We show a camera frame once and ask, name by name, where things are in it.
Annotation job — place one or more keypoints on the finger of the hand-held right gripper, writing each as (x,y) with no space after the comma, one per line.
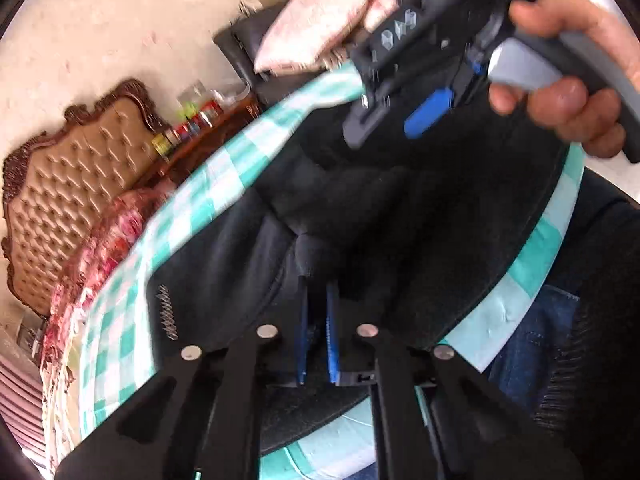
(427,112)
(362,122)

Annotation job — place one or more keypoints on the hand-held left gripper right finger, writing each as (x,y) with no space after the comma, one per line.
(332,345)

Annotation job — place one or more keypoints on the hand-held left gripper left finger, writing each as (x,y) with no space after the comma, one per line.
(302,340)

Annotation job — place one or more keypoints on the black pants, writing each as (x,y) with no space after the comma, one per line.
(400,240)

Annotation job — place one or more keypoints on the person's right hand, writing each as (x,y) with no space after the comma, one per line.
(560,110)

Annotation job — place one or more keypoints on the black leather armchair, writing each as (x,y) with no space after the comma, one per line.
(270,80)

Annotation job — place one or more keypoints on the large pink floral pillow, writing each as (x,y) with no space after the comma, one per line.
(320,25)

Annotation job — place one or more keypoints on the dark wooden nightstand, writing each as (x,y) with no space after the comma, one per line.
(200,155)

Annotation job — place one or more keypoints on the green checked table cloth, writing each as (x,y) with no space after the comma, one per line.
(200,200)

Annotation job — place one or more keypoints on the yellow jar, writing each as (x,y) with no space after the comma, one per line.
(161,145)

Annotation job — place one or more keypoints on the floral quilt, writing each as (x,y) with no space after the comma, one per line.
(100,250)

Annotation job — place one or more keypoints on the person's dark knit sweater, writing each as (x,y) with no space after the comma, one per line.
(600,310)

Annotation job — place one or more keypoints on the tufted leather bed headboard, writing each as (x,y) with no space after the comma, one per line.
(65,200)

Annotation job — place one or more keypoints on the pink curtain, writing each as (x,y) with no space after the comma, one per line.
(20,400)

